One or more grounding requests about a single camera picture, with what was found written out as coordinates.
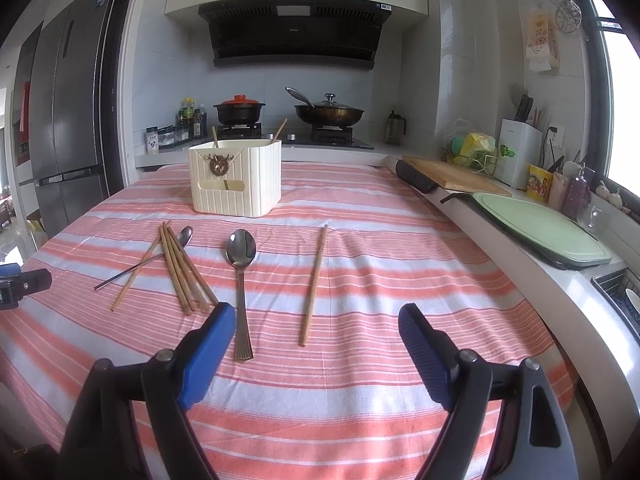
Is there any cream utensil holder box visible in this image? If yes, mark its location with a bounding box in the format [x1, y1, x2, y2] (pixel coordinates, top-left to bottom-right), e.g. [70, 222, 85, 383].
[188, 139, 282, 218]

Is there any large steel spoon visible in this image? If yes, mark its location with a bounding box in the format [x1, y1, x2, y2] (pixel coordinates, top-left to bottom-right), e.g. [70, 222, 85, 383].
[226, 229, 257, 362]

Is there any sauce bottles group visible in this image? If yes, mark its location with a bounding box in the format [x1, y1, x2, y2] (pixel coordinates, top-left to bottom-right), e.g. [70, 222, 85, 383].
[178, 96, 207, 139]

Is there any wire steamer rack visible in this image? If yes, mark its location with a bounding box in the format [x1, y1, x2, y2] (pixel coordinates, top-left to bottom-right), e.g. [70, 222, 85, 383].
[548, 0, 582, 35]

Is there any black pot red lid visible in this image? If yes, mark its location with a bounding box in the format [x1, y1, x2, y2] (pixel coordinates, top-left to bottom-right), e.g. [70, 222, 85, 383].
[215, 94, 265, 126]

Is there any grey refrigerator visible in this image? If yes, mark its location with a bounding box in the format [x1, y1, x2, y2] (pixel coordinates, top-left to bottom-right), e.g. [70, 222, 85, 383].
[27, 0, 114, 238]

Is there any wooden chopstick crossing spoon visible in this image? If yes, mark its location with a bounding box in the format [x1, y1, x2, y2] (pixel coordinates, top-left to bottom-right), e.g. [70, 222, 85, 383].
[110, 220, 171, 312]

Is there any pink striped tablecloth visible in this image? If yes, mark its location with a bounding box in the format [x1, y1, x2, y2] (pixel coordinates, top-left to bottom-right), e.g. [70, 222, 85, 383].
[1, 162, 575, 479]

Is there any green cutting board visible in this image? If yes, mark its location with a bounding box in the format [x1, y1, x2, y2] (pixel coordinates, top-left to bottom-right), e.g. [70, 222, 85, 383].
[470, 193, 612, 270]

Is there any white knife block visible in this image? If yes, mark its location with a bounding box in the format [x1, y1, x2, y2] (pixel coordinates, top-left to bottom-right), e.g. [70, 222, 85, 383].
[494, 119, 542, 190]

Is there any black wok glass lid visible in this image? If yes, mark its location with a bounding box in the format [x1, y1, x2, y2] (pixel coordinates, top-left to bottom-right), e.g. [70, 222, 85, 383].
[285, 87, 363, 129]

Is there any black range hood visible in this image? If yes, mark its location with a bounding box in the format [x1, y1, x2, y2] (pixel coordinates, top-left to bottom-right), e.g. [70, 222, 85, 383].
[198, 0, 393, 70]

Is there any black gas stove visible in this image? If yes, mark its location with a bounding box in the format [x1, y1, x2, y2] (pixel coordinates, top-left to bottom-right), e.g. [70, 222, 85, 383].
[215, 122, 374, 151]

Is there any lone wooden chopstick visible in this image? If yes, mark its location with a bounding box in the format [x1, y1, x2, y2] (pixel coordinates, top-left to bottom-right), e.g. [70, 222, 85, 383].
[298, 226, 329, 347]

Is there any purple soap bottle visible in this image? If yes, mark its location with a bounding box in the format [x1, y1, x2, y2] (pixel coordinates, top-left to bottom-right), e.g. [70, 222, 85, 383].
[561, 166, 594, 221]

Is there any wooden cutting board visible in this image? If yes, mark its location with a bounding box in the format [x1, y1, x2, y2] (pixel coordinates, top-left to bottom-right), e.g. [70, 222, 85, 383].
[402, 155, 511, 197]

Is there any yellow seasoning box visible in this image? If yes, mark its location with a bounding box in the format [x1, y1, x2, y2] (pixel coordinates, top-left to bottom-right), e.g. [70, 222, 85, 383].
[526, 165, 553, 203]

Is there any spice jar rack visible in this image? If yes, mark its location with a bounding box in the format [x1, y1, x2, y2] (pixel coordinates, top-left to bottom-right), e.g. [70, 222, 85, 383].
[144, 125, 192, 154]

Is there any small steel spoon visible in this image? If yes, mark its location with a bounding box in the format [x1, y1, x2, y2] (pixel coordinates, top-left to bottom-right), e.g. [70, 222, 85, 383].
[93, 226, 193, 290]

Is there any dark glass kettle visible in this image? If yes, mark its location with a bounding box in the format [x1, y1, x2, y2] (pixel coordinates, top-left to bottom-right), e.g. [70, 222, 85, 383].
[384, 110, 407, 145]

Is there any yellow green bag pile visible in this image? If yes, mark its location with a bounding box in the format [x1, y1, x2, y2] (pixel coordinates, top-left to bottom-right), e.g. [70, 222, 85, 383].
[442, 118, 515, 176]

